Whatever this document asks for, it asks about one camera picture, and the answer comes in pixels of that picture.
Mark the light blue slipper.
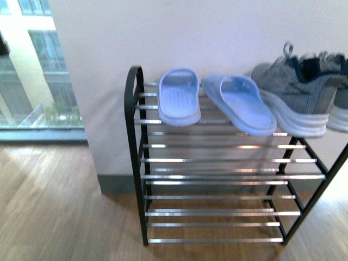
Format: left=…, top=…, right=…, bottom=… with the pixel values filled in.
left=157, top=68, right=201, bottom=127
left=201, top=73, right=277, bottom=136

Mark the grey knit sneaker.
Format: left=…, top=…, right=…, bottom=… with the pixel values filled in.
left=251, top=42, right=347, bottom=138
left=319, top=51, right=347, bottom=133

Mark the black metal shoe rack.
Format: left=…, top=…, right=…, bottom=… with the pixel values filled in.
left=124, top=66, right=347, bottom=245

